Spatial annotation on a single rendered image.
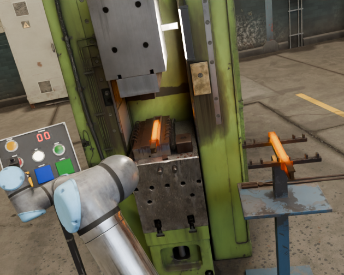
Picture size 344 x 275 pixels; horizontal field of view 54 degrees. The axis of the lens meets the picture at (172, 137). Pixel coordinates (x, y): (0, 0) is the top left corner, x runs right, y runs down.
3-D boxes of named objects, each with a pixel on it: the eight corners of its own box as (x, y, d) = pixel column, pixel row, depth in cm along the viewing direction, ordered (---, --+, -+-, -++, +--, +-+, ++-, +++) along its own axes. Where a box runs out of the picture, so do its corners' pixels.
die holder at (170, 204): (208, 225, 194) (198, 156, 176) (143, 233, 196) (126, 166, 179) (201, 175, 245) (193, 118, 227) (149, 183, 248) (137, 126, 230)
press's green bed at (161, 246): (217, 285, 212) (208, 225, 194) (158, 292, 215) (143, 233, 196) (208, 228, 263) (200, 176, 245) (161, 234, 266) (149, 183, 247)
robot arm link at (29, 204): (54, 207, 130) (38, 179, 130) (25, 223, 123) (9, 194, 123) (48, 211, 137) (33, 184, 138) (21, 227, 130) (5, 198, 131)
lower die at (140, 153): (171, 155, 182) (168, 141, 179) (134, 160, 184) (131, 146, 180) (171, 126, 221) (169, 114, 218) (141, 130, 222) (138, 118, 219)
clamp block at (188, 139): (193, 151, 182) (191, 141, 179) (177, 154, 182) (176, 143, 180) (192, 142, 193) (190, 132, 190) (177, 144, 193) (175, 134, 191)
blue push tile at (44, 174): (54, 178, 165) (49, 164, 166) (38, 184, 162) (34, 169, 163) (54, 179, 167) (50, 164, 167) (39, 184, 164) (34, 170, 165)
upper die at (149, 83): (159, 91, 168) (156, 73, 165) (120, 97, 170) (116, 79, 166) (162, 72, 207) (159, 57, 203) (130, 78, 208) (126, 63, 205)
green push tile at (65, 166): (74, 171, 168) (70, 157, 169) (59, 177, 166) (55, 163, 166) (74, 172, 170) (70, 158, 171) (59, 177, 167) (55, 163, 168)
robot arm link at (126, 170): (144, 141, 91) (61, 171, 145) (107, 161, 84) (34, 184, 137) (163, 179, 92) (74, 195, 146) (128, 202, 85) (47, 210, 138)
